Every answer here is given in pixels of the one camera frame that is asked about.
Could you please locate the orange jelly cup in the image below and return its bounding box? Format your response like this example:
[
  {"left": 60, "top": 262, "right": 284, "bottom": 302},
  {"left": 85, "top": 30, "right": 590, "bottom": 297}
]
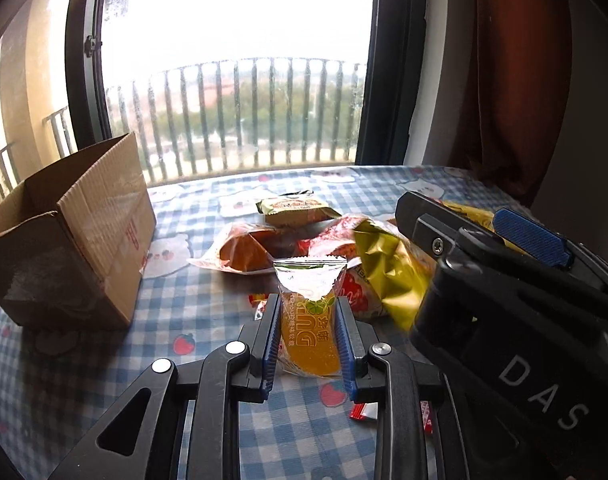
[{"left": 274, "top": 256, "right": 347, "bottom": 377}]

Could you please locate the red spicy strips packet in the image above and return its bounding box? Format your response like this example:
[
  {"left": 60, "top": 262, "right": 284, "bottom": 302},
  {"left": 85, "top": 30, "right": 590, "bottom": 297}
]
[{"left": 295, "top": 212, "right": 401, "bottom": 267}]

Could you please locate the orange clear snack packet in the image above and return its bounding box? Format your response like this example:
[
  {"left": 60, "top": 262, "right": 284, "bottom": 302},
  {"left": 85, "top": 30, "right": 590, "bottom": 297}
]
[{"left": 187, "top": 222, "right": 306, "bottom": 275}]

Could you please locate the small red candy wrapper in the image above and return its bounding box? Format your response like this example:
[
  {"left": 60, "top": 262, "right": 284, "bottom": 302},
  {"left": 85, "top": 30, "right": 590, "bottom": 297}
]
[{"left": 350, "top": 401, "right": 433, "bottom": 436}]

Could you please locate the yellow honey butter chip bag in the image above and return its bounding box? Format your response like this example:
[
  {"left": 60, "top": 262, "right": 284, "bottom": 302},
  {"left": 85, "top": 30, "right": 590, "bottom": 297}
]
[{"left": 352, "top": 199, "right": 528, "bottom": 334}]

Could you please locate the red strawberry snack packet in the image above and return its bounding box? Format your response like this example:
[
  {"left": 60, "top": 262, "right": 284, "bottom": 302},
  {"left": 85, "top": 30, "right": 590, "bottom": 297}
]
[{"left": 333, "top": 258, "right": 416, "bottom": 323}]

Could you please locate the dark red curtain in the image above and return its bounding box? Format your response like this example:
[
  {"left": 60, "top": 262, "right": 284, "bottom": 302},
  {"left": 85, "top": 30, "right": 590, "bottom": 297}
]
[{"left": 449, "top": 0, "right": 572, "bottom": 205}]

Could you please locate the green snack packet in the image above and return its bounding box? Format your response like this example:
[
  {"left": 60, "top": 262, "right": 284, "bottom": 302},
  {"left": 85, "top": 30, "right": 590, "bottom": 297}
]
[{"left": 256, "top": 193, "right": 341, "bottom": 228}]

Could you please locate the blue checkered tablecloth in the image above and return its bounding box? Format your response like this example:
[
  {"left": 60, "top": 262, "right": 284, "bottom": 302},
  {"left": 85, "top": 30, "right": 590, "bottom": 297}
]
[{"left": 0, "top": 166, "right": 512, "bottom": 479}]

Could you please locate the brown cardboard box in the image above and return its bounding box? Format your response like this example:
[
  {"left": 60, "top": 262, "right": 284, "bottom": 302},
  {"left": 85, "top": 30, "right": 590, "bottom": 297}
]
[{"left": 0, "top": 133, "right": 156, "bottom": 330}]

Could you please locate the metal balcony railing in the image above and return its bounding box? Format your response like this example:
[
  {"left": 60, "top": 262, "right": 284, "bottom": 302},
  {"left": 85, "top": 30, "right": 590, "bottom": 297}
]
[{"left": 0, "top": 57, "right": 365, "bottom": 196}]

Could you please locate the black window frame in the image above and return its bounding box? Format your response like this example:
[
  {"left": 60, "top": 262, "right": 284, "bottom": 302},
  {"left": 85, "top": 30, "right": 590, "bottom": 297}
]
[{"left": 64, "top": 0, "right": 426, "bottom": 166}]

